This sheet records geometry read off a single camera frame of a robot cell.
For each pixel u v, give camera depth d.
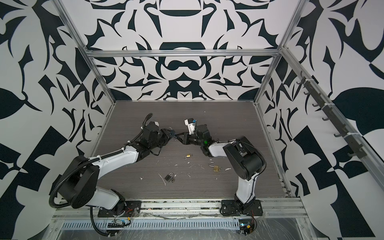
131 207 0.75
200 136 0.76
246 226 0.71
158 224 0.71
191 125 0.84
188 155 0.91
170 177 0.84
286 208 0.76
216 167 0.87
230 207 0.75
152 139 0.69
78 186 0.43
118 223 0.71
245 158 0.51
